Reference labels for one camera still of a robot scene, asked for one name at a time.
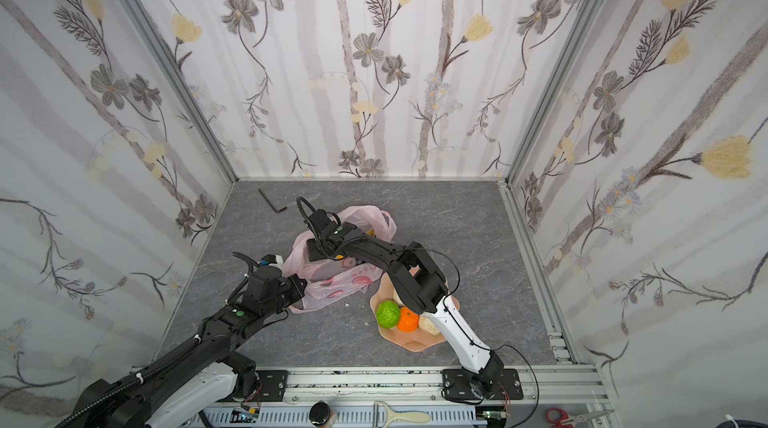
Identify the aluminium mounting rail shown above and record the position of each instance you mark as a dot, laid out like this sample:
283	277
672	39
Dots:
545	384

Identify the cream handled brush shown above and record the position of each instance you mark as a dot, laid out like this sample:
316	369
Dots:
405	415

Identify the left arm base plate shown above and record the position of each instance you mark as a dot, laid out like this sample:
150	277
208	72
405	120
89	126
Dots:
267	386

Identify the beige fake bread roll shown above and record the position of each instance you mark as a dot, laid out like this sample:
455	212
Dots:
426	325

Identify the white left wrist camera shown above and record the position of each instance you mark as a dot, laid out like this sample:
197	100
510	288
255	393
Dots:
272	260

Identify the black round knob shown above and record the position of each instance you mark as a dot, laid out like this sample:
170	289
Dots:
321	415

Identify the red handled scissors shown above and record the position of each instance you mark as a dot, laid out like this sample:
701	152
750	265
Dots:
557	417

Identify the beige fake fruit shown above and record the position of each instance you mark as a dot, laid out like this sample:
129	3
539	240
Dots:
396	298

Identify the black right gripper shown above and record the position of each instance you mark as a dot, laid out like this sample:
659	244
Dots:
318	246

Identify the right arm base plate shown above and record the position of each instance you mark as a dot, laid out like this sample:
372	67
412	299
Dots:
460	386

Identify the orange fake orange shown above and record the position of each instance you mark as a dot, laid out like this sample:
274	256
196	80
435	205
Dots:
408	320

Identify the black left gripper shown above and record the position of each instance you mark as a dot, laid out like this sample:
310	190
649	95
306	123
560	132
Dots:
294	287

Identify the white slotted cable duct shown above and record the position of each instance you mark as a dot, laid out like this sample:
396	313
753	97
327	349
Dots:
346	416

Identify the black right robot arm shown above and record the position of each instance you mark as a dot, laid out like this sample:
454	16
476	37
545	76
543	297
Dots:
422	286

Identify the pink plastic bag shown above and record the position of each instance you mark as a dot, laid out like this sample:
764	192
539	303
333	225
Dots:
328	281

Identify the green fake fruit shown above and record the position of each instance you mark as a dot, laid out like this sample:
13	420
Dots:
387	314

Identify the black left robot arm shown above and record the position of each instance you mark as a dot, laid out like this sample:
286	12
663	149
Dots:
203	369

